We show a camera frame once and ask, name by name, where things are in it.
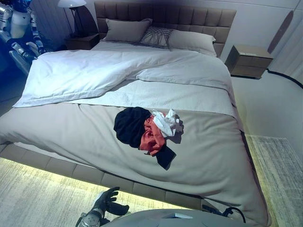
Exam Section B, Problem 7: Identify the grey robot torso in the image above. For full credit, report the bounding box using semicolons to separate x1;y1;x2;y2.
104;208;240;227

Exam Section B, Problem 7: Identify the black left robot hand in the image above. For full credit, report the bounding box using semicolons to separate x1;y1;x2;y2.
93;186;130;216

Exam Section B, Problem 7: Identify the white textured sheet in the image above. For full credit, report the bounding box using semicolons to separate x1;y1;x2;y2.
78;79;237;116

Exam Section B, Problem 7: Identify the black garment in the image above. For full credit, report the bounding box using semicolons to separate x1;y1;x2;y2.
113;106;177;170

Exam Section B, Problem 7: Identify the white shade table lamp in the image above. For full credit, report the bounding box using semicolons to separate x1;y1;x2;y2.
57;0;99;38

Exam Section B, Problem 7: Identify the grey line-patterned cushion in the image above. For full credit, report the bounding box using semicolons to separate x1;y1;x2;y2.
139;26;176;49

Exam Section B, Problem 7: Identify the red garment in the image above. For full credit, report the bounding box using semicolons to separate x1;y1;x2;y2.
139;117;166;157

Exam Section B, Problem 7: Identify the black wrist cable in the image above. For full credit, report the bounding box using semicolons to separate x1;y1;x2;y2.
202;203;246;223

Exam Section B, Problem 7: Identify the grey streaked rug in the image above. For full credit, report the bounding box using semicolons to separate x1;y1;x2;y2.
0;134;303;227

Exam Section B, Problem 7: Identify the white garment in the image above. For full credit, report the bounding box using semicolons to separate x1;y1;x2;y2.
151;109;184;138

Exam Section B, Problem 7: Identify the silver humanoid robot bystander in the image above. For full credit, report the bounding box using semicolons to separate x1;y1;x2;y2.
0;0;47;76

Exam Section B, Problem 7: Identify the wooden nightstand with lamp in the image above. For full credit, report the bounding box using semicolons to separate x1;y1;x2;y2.
65;33;100;51

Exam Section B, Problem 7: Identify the black floor cable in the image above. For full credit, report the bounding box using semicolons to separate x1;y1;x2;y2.
266;68;303;87

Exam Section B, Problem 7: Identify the white duvet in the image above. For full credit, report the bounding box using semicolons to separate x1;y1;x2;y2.
13;44;232;108

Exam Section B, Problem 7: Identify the wooden two-drawer nightstand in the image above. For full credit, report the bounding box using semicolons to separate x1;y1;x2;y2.
224;44;274;80

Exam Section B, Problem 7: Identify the beige bedspread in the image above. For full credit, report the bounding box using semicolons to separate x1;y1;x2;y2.
0;103;273;220

